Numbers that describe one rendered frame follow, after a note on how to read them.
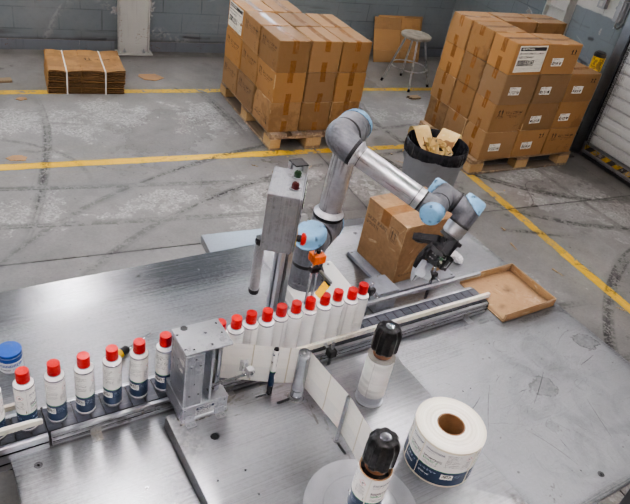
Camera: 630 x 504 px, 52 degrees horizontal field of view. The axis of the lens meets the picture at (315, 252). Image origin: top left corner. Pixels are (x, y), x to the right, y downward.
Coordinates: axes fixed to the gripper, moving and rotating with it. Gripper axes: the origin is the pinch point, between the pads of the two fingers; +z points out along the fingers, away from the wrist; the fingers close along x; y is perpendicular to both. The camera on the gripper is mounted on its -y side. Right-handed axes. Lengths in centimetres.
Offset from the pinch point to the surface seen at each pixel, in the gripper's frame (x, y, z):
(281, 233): -64, -1, 3
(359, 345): -8.6, 5.9, 28.7
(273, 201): -71, -3, -4
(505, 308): 55, 8, -5
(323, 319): -29.4, 2.8, 24.3
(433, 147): 164, -163, -40
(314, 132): 173, -284, 7
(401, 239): 10.4, -21.4, -5.3
